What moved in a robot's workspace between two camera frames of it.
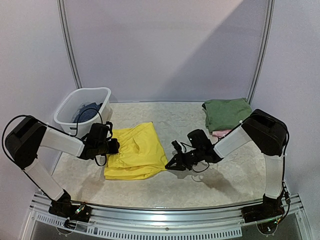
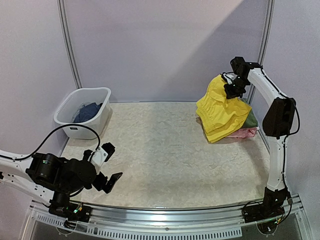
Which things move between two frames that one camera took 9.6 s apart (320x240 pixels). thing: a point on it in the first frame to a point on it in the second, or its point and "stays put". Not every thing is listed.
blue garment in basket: x=87 y=114 stays put
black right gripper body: x=182 y=160 to x=231 y=90
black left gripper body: x=102 y=149 to x=100 y=185
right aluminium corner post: x=263 y=48 stays put
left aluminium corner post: x=66 y=31 stays put
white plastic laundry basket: x=82 y=107 stays put
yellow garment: x=140 y=154 to x=221 y=116
